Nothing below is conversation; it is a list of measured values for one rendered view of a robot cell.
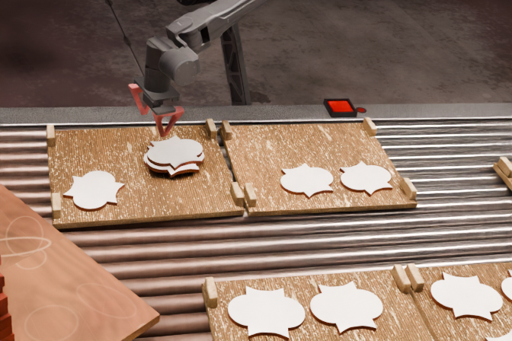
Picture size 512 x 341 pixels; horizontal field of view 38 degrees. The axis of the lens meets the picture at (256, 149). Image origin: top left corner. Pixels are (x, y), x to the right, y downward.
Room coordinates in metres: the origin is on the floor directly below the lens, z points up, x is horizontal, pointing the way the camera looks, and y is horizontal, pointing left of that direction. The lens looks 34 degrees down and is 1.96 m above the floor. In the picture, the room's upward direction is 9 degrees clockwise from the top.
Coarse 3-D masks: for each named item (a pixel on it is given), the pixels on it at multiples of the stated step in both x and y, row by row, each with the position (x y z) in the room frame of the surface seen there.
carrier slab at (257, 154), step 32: (256, 128) 1.63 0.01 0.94; (288, 128) 1.66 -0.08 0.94; (320, 128) 1.68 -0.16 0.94; (352, 128) 1.70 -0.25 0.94; (256, 160) 1.49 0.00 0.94; (288, 160) 1.51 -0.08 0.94; (320, 160) 1.53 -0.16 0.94; (352, 160) 1.55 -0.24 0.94; (384, 160) 1.57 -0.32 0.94; (256, 192) 1.36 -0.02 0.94; (352, 192) 1.42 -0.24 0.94; (384, 192) 1.43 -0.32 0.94
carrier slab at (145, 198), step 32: (128, 128) 1.54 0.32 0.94; (192, 128) 1.59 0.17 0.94; (64, 160) 1.37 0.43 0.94; (96, 160) 1.39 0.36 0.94; (128, 160) 1.41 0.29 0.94; (224, 160) 1.47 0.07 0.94; (64, 192) 1.26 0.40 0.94; (128, 192) 1.29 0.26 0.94; (160, 192) 1.31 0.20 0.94; (192, 192) 1.32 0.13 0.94; (224, 192) 1.34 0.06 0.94; (64, 224) 1.16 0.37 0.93; (96, 224) 1.18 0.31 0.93
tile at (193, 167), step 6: (150, 162) 1.37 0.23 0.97; (150, 168) 1.36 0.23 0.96; (156, 168) 1.35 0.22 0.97; (162, 168) 1.36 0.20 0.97; (168, 168) 1.36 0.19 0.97; (180, 168) 1.37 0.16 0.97; (186, 168) 1.37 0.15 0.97; (192, 168) 1.37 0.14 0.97; (198, 168) 1.38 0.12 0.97; (168, 174) 1.35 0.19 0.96; (174, 174) 1.35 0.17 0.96
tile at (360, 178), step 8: (344, 168) 1.49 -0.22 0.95; (352, 168) 1.50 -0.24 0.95; (360, 168) 1.50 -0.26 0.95; (368, 168) 1.51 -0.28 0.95; (376, 168) 1.51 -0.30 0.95; (344, 176) 1.46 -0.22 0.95; (352, 176) 1.47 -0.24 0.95; (360, 176) 1.47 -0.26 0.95; (368, 176) 1.48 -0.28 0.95; (376, 176) 1.48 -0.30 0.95; (384, 176) 1.49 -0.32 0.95; (344, 184) 1.43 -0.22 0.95; (352, 184) 1.43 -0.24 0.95; (360, 184) 1.44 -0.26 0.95; (368, 184) 1.44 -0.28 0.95; (376, 184) 1.45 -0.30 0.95; (384, 184) 1.45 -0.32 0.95; (360, 192) 1.42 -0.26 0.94; (368, 192) 1.41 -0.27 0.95
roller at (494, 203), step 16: (416, 208) 1.42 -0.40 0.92; (432, 208) 1.43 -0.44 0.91; (448, 208) 1.44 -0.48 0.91; (464, 208) 1.45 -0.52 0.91; (480, 208) 1.47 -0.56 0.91; (496, 208) 1.48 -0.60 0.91; (128, 224) 1.21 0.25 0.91; (144, 224) 1.22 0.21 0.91; (160, 224) 1.23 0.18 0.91; (176, 224) 1.24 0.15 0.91; (192, 224) 1.25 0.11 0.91; (208, 224) 1.26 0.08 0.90; (224, 224) 1.27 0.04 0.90
